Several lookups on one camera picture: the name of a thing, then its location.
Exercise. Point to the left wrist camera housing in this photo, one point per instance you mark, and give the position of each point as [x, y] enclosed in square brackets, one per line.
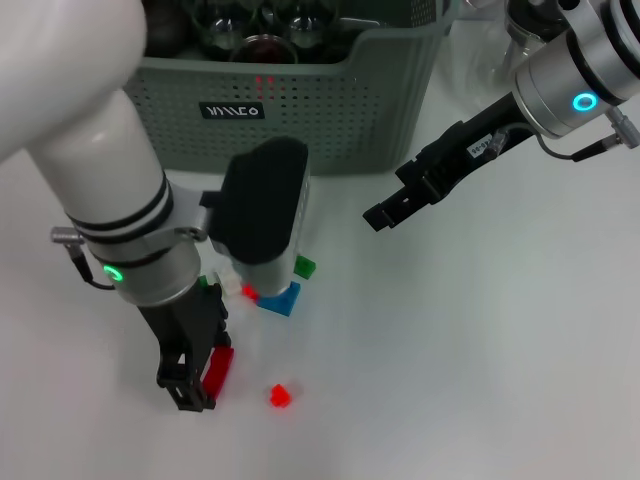
[260, 210]

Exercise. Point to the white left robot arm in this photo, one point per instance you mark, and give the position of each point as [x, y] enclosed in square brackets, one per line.
[100, 175]

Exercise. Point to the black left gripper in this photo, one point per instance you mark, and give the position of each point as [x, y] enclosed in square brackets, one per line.
[185, 325]

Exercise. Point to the grey perforated storage basket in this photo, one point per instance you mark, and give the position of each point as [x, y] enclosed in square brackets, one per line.
[350, 125]

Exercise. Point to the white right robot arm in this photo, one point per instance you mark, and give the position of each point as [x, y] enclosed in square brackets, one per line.
[560, 90]

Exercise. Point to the clear glass teapot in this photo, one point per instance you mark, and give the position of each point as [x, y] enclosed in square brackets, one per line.
[475, 60]

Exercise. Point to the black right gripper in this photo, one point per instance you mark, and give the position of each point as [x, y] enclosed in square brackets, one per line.
[465, 150]

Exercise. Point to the white flat toy plate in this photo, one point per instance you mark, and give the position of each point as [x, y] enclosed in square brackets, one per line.
[230, 285]

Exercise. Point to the black teapot lid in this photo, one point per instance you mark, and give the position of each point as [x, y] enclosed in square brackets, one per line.
[535, 17]

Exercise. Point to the blue square toy plate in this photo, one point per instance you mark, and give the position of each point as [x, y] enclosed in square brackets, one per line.
[280, 302]

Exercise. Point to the dark red long toy brick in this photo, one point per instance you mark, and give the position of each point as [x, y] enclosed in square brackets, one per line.
[220, 370]

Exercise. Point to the small orange-red toy brick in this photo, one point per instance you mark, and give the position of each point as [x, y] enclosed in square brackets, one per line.
[249, 291]
[280, 396]

